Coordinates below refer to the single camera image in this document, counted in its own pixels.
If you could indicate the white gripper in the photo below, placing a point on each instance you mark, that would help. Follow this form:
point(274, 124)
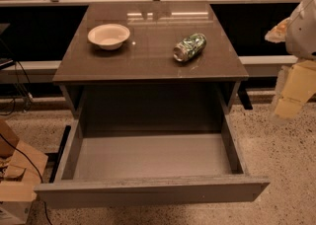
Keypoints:
point(303, 30)

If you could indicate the green soda can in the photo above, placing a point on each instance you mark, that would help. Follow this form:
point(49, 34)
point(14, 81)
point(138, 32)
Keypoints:
point(189, 47)

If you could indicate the open grey top drawer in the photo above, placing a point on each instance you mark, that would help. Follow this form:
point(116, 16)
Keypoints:
point(98, 169)

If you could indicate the dark grey cabinet desk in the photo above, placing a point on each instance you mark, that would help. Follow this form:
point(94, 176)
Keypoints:
point(155, 28)

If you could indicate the white paper bowl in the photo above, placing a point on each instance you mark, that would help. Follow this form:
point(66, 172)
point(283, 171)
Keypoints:
point(109, 36)

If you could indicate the wooden box stack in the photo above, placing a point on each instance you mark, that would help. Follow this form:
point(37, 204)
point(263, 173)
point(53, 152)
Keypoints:
point(22, 165)

